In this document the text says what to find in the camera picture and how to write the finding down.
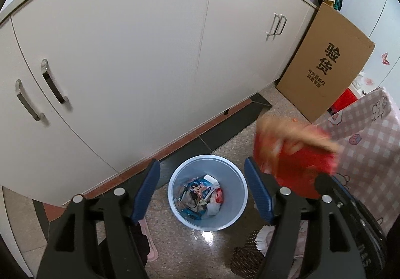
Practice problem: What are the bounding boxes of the light blue waste bin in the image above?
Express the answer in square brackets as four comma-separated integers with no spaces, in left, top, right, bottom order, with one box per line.
[168,155,248,232]

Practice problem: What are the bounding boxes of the pile of crumpled wrappers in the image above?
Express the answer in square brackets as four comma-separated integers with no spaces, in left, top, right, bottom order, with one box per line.
[175,174,224,221]

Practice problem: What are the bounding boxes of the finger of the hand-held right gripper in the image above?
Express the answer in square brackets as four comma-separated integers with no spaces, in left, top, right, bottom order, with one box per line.
[314,172,348,205]

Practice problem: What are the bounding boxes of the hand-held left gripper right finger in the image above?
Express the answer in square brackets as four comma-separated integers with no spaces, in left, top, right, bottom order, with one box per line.
[244,157,367,279]

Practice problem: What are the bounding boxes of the red plastic container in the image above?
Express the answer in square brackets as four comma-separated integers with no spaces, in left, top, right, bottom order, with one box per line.
[330,88,357,115]

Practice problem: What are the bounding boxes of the white wardrobe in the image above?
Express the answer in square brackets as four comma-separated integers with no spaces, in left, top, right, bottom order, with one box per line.
[340,0,400,90]

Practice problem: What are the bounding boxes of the brown cardboard box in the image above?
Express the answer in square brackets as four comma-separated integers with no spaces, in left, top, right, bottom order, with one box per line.
[275,2,376,124]

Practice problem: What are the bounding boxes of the brown mesh slipper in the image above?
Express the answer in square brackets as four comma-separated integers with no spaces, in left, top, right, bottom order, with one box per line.
[230,228,267,273]

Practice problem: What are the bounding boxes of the red snack bag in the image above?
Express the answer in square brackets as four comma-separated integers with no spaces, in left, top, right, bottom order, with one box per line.
[252,117,341,199]

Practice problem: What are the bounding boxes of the floral pajama pants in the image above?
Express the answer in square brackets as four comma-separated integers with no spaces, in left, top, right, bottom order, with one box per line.
[288,220,311,279]

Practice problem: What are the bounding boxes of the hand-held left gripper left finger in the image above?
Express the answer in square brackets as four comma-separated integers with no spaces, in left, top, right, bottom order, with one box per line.
[36,159,161,279]

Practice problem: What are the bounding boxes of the metal cabinet handle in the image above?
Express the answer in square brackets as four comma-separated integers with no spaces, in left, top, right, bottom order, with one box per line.
[40,59,69,105]
[15,79,45,122]
[266,12,280,41]
[275,14,287,36]

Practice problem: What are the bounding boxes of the pink slipper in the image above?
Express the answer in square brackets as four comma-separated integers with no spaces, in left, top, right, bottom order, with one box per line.
[140,218,159,263]

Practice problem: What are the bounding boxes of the pink checked printed blanket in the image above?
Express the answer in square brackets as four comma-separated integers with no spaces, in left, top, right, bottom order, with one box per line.
[314,87,400,237]

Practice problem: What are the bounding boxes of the white floor cabinet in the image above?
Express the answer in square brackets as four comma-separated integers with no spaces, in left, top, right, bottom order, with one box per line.
[0,0,320,208]

